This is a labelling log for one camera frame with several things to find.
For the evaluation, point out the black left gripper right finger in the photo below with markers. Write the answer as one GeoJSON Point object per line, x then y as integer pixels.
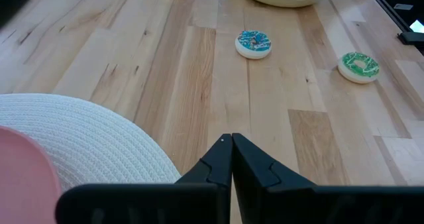
{"type": "Point", "coordinates": [258, 187]}

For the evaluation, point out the small green iced donut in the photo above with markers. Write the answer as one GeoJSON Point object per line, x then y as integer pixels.
{"type": "Point", "coordinates": [348, 76]}

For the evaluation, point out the small teal sprinkled donut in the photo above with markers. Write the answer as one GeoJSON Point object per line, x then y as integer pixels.
{"type": "Point", "coordinates": [245, 53]}

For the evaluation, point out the white woven round placemat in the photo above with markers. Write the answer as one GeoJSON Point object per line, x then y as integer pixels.
{"type": "Point", "coordinates": [99, 144]}

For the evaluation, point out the black mounting bracket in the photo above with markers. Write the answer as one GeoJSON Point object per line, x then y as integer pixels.
{"type": "Point", "coordinates": [412, 38]}

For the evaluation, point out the pink round plate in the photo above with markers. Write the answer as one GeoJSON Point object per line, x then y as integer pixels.
{"type": "Point", "coordinates": [23, 184]}

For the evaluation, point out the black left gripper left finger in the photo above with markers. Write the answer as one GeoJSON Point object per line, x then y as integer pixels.
{"type": "Point", "coordinates": [215, 171]}

